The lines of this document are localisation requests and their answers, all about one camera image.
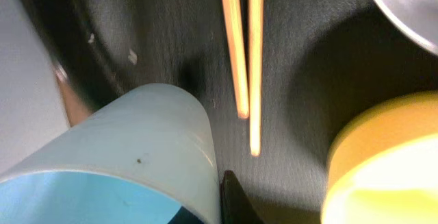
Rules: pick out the yellow bowl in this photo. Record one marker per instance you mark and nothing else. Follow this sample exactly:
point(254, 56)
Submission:
point(382, 167)

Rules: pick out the grey round plate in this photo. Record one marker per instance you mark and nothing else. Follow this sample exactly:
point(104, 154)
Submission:
point(417, 19)

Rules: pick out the wooden chopstick right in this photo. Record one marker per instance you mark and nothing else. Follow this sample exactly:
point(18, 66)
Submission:
point(255, 51)

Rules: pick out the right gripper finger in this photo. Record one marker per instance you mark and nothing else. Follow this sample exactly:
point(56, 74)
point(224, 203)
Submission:
point(235, 205)

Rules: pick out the wooden chopstick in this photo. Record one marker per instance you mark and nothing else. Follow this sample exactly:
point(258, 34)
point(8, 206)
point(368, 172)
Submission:
point(255, 51)
point(235, 39)

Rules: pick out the round black tray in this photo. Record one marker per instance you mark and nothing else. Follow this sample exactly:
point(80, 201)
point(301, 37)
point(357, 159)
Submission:
point(324, 62)

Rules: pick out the wooden chopstick left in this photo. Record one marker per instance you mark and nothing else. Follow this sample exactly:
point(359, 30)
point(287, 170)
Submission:
point(235, 39)

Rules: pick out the blue plastic cup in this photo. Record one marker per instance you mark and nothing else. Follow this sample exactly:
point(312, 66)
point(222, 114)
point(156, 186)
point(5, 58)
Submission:
point(147, 157)

